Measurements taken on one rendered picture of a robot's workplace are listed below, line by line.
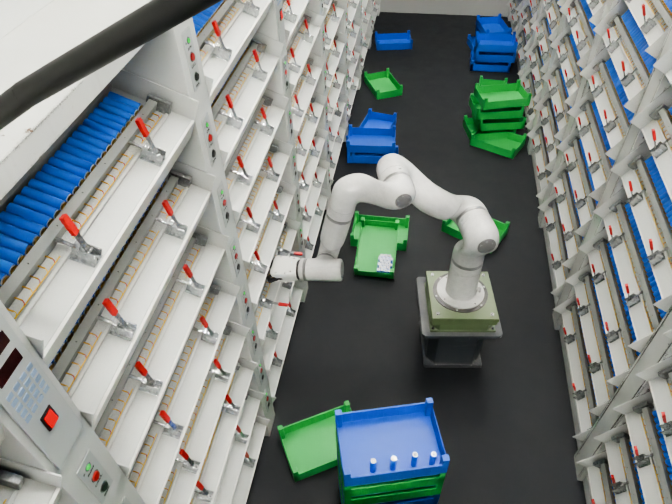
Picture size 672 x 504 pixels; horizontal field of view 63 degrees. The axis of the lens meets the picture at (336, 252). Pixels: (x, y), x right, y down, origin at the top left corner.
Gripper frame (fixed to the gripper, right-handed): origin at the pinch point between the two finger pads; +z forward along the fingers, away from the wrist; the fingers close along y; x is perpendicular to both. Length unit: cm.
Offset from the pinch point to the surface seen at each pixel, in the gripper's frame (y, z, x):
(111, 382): 91, -15, -68
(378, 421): 51, -49, 14
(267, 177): -14.5, -7.0, -31.9
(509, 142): -183, -105, 70
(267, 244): -1.0, -5.4, -12.0
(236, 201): 21, -11, -50
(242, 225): 11.6, -5.4, -32.5
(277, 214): -15.5, -6.1, -13.8
